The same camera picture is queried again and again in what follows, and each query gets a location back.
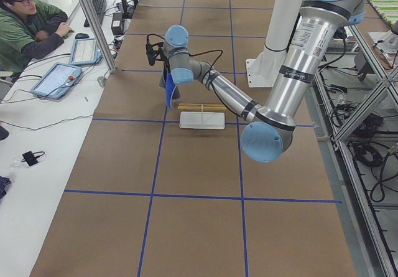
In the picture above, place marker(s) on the teach pendant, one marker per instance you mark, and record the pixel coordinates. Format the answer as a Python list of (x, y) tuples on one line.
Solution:
[(57, 81), (85, 52)]

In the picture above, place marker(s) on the small black adapter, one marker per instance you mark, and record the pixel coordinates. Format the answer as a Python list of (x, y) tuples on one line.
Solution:
[(31, 158)]

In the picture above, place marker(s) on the far teach pendant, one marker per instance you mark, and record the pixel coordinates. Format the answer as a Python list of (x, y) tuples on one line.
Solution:
[(85, 52)]

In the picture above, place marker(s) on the aluminium frame post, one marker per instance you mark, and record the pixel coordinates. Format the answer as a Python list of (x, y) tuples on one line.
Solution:
[(98, 33)]

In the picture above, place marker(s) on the near teach pendant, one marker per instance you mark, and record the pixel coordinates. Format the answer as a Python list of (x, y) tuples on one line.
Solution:
[(57, 81)]

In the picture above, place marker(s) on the blue grey towel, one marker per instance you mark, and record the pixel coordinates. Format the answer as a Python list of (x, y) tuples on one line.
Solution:
[(171, 90)]

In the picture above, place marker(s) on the black computer mouse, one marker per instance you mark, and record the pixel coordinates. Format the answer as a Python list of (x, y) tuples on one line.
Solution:
[(81, 36)]

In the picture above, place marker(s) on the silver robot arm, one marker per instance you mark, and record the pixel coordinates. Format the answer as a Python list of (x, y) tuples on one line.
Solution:
[(270, 127)]

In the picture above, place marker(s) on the white pedestal column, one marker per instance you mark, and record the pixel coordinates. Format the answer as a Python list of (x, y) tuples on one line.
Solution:
[(263, 71)]

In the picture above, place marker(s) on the white wooden towel rack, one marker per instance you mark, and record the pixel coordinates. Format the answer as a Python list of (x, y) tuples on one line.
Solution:
[(202, 116)]

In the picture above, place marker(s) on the seated person green jacket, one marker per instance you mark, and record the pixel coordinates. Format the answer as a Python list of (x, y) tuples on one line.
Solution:
[(30, 29)]

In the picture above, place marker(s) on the black keyboard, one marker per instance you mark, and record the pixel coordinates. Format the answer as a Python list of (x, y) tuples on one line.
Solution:
[(99, 7)]

